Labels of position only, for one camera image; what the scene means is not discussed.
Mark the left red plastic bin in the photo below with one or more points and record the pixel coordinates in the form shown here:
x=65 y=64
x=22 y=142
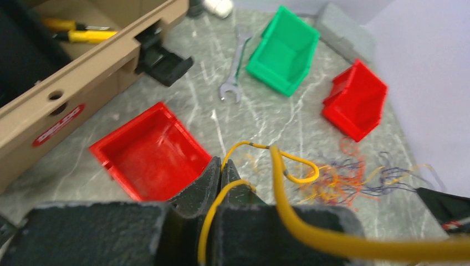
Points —
x=153 y=156

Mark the right red plastic bin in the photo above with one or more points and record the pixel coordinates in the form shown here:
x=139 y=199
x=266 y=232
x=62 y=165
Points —
x=356 y=101

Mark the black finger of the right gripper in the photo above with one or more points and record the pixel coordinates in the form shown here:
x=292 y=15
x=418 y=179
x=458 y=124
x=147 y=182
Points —
x=450 y=211

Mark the silver open-end wrench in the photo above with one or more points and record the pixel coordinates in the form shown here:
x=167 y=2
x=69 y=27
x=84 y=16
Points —
x=244 y=34

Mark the tan plastic toolbox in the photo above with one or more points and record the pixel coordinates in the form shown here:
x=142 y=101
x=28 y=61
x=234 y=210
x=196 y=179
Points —
x=61 y=85

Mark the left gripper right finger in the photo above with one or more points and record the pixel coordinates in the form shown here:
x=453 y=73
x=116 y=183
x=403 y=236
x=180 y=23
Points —
x=247 y=231

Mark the grey plastic case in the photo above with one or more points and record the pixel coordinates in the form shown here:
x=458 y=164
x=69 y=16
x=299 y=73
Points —
x=344 y=35

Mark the white pipe fitting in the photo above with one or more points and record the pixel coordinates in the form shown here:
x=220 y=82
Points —
x=220 y=8

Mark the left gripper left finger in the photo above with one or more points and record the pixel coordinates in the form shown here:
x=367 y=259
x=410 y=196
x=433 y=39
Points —
x=119 y=232

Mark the green plastic bin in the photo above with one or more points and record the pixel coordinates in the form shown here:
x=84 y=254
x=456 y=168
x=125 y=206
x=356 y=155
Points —
x=284 y=55

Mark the yellow handled tool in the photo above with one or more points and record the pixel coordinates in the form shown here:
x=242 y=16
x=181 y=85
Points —
x=74 y=32

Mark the red plastic bin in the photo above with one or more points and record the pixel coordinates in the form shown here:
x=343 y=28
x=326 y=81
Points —
x=356 y=101
x=153 y=156

